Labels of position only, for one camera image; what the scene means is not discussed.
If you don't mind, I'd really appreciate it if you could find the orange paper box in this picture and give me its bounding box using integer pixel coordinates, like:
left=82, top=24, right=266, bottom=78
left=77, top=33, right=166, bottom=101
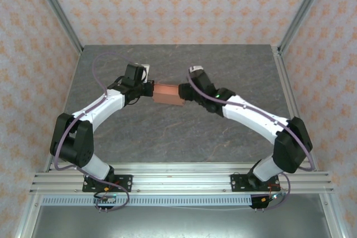
left=152, top=82, right=187, bottom=107

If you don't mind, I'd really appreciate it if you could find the narrow aluminium crossbeam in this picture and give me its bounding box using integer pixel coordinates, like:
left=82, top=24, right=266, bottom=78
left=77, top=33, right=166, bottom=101
left=44, top=162, right=319, bottom=173

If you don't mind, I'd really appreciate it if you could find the small electronics board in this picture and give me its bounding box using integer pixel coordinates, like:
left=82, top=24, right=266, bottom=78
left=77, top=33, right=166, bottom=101
left=93, top=192, right=118, bottom=205
left=250, top=190, right=288, bottom=211

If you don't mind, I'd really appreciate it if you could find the grey metal bottom panel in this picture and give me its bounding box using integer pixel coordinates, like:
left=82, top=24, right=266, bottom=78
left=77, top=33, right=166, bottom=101
left=30, top=206, right=335, bottom=238

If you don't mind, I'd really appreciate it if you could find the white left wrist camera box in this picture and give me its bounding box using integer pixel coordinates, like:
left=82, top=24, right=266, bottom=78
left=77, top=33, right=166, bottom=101
left=139, top=64, right=152, bottom=83

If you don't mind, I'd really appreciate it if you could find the wide aluminium base rail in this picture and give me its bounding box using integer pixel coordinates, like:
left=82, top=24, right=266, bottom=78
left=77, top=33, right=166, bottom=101
left=29, top=172, right=335, bottom=196

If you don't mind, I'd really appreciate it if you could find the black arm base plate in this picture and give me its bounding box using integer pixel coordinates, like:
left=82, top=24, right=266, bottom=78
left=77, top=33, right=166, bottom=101
left=82, top=174, right=133, bottom=193
left=230, top=173, right=281, bottom=193

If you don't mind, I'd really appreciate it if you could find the aluminium table side rail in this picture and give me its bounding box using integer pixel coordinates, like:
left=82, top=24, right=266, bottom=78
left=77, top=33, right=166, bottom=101
left=272, top=45, right=319, bottom=172

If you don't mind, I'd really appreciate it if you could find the aluminium corner post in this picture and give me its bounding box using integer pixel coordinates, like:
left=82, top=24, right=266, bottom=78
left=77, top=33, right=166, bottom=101
left=29, top=0, right=84, bottom=56
left=277, top=0, right=332, bottom=55

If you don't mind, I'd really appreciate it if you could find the grey slotted cable duct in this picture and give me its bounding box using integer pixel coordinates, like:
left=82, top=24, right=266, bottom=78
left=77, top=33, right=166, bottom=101
left=41, top=195, right=253, bottom=207

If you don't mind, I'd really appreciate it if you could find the aluminium lower frame bar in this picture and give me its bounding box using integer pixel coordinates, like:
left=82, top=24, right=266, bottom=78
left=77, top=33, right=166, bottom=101
left=15, top=195, right=42, bottom=238
left=320, top=193, right=349, bottom=238

